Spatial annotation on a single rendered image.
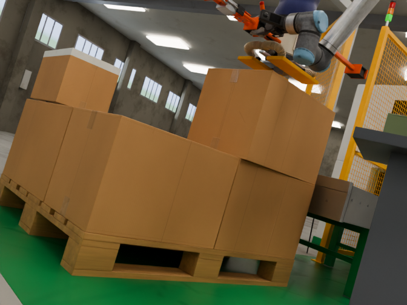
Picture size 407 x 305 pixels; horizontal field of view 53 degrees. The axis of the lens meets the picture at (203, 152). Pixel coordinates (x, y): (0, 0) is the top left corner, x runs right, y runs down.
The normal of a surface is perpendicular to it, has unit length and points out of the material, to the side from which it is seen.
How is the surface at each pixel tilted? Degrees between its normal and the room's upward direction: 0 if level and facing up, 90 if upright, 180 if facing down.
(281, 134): 90
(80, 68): 90
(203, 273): 90
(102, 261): 90
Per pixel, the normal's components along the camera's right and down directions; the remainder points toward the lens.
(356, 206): 0.64, 0.15
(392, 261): -0.43, -0.18
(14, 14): 0.86, 0.23
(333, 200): -0.71, -0.25
